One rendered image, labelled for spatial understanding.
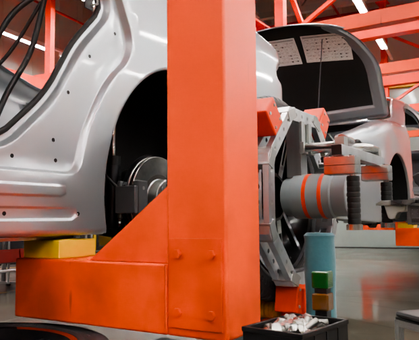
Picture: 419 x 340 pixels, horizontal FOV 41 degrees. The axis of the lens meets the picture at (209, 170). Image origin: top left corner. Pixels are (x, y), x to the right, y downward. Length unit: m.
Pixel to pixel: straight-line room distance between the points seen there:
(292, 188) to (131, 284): 0.63
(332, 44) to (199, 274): 4.02
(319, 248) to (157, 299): 0.52
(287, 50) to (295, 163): 3.49
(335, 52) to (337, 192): 3.52
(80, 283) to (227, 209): 0.47
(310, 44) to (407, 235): 1.90
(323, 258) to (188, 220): 0.49
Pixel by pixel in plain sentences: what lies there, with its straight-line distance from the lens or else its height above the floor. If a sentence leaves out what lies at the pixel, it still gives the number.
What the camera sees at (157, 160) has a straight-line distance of 2.07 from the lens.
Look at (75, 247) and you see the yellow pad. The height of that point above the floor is 0.71.
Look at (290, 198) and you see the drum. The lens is 1.75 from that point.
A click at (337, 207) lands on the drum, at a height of 0.81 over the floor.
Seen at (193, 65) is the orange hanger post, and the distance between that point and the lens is 1.31.
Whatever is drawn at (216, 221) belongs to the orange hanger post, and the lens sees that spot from 1.24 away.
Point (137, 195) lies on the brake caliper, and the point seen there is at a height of 0.86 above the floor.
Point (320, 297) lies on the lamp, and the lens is 1.35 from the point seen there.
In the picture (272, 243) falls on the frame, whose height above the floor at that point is 0.71.
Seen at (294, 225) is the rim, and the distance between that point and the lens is 2.06.
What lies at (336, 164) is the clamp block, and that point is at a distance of 1.57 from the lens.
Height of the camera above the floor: 0.78
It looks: 5 degrees up
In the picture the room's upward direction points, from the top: 1 degrees counter-clockwise
